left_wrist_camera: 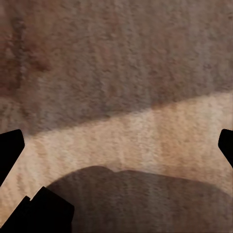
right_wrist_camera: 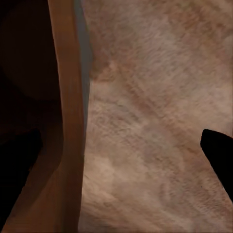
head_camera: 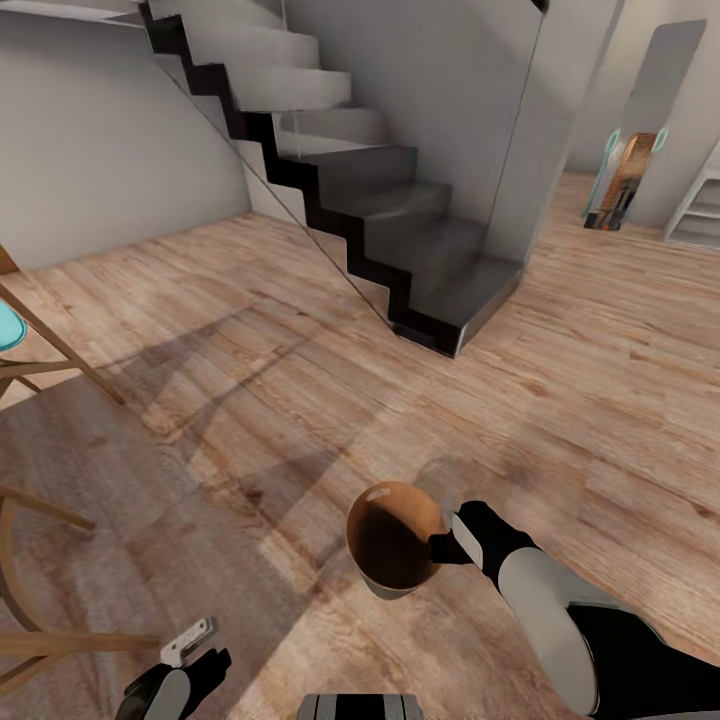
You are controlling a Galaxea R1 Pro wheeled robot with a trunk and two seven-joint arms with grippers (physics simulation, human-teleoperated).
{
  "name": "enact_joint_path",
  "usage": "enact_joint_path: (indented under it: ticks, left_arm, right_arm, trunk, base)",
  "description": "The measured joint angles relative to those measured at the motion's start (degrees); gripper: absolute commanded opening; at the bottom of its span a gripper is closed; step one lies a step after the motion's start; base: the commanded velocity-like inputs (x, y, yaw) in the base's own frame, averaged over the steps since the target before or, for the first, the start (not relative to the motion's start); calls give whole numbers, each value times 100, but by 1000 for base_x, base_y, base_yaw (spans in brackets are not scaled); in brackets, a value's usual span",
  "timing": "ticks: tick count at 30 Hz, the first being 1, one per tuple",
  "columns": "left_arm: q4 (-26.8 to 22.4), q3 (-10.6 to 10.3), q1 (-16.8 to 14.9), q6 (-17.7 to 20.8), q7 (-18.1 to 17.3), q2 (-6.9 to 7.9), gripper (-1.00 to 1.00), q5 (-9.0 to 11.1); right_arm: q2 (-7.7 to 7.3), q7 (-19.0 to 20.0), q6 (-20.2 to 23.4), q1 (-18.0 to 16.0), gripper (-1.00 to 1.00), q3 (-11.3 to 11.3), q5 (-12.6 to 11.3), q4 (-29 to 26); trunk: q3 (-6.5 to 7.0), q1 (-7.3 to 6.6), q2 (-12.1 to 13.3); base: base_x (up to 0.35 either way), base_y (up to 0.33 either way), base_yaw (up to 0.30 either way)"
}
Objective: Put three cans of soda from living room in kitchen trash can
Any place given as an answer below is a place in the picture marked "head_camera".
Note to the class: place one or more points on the trash can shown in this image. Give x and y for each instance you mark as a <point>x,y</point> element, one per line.
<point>387,538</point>

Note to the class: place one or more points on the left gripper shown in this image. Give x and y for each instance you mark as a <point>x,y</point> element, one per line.
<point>208,673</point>

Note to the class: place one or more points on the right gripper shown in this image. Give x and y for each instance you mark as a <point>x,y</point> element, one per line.
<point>440,551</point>

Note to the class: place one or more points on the stairs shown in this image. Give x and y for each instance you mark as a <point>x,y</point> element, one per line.
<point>382,126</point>

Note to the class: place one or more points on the standing mirror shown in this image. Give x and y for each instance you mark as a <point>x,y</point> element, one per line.
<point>641,131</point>

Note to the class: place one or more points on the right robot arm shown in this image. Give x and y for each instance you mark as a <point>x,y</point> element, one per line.
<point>603,659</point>

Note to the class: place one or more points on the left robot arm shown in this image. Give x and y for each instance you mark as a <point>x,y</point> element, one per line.
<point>173,689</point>

